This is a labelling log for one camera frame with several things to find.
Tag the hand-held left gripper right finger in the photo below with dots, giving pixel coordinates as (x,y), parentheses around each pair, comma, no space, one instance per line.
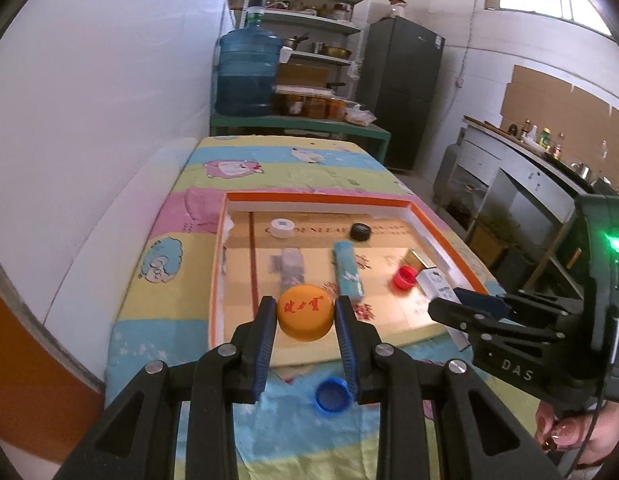
(345,345)

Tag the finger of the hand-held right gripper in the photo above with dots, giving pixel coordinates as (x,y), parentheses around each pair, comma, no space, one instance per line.
(482,297)
(469,317)

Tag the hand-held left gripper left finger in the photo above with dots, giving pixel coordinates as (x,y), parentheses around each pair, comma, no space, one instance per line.
(262,345)

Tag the white printed carton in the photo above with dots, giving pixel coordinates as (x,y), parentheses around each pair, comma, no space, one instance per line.
(439,285)

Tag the orange printed bottle cap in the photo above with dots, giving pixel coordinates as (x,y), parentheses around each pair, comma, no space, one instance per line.
(305,317)

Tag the shiny gold box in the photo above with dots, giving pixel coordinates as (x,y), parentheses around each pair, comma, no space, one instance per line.
(420,259)

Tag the light blue packet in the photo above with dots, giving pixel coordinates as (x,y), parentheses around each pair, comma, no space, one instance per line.
(348,270)

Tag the shallow orange-rimmed cardboard box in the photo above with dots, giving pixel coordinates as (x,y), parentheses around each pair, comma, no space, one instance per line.
(379,265)

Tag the black bottle cap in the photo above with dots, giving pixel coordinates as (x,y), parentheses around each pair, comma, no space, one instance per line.
(360,231)

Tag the white bottle cap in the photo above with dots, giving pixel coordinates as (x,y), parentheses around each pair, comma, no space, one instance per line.
(281,227)

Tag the person's right hand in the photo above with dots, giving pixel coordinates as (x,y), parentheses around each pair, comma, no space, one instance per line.
(564,430)

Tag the blue bottle cap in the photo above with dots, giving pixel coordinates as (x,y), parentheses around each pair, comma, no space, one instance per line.
(332,396)

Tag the wooden crate with plant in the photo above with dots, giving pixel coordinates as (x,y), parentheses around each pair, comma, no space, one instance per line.
(497,235)

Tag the red bottle cap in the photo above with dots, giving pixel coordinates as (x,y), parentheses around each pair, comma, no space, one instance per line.
(404,277)

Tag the clear plastic bottle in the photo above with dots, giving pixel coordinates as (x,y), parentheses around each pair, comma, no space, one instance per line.
(292,265)

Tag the grey kitchen counter cabinet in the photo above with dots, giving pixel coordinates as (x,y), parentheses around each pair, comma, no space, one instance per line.
(514,180)

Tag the grey gas cylinder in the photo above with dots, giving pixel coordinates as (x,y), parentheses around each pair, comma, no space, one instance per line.
(447,170)

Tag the row of condiment bottles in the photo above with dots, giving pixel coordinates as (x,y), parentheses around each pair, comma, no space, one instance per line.
(539,137)

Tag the white plastic bag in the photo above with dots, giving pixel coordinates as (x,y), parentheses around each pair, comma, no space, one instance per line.
(359,117)

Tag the green low table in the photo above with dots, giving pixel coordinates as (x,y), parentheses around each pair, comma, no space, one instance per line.
(299,122)

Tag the orange wooden door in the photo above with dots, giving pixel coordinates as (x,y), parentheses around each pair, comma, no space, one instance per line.
(39,385)

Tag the dark grey refrigerator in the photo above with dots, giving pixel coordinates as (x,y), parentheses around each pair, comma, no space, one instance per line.
(404,85)

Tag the orange food jar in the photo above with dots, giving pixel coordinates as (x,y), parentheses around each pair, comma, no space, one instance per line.
(336,107)
(289,105)
(314,106)

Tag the black frying pan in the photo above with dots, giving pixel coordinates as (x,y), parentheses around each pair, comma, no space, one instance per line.
(334,85)

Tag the large blue water jug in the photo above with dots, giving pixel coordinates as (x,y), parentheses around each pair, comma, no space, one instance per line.
(247,75)

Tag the brown cardboard box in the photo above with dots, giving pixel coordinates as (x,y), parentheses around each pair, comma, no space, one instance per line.
(302,74)

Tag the brass coloured bowl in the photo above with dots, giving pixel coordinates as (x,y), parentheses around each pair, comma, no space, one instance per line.
(334,51)

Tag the white cup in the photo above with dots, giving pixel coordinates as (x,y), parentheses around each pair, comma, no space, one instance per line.
(286,55)

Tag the jar with brown lid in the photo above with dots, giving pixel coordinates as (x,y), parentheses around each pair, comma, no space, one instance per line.
(397,7)

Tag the metal cooking pot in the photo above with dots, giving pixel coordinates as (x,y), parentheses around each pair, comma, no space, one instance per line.
(294,41)

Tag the white storage shelf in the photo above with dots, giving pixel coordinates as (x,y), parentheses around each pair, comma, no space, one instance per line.
(309,19)

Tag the row of glass jars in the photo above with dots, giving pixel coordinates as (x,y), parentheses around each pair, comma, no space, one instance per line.
(309,7)

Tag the cardboard sheet on wall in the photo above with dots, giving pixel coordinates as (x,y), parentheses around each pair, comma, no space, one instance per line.
(549,105)

